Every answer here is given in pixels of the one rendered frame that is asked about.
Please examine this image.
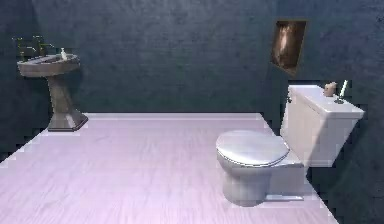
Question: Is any white toilet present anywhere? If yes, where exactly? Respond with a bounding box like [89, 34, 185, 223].
[215, 84, 366, 208]

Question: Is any white candle on black holder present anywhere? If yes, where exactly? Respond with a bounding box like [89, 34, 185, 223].
[334, 79, 349, 105]

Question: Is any dark green sink faucet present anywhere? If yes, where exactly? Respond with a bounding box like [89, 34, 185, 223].
[12, 34, 54, 62]

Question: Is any grey pedestal sink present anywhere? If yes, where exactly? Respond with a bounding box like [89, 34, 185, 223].
[16, 53, 89, 132]

